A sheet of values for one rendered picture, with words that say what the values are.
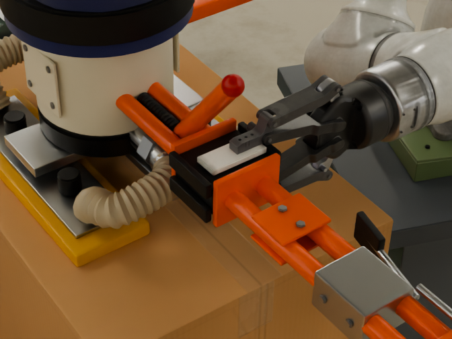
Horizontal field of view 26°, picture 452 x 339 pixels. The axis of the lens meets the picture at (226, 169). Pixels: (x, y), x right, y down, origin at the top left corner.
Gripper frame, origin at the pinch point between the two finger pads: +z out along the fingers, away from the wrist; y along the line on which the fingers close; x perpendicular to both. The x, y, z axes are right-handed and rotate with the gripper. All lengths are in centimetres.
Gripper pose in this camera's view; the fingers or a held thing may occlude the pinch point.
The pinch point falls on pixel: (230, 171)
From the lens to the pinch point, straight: 103.8
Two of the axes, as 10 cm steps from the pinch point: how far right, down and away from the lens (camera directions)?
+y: -0.1, 7.9, 6.2
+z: -8.1, 3.6, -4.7
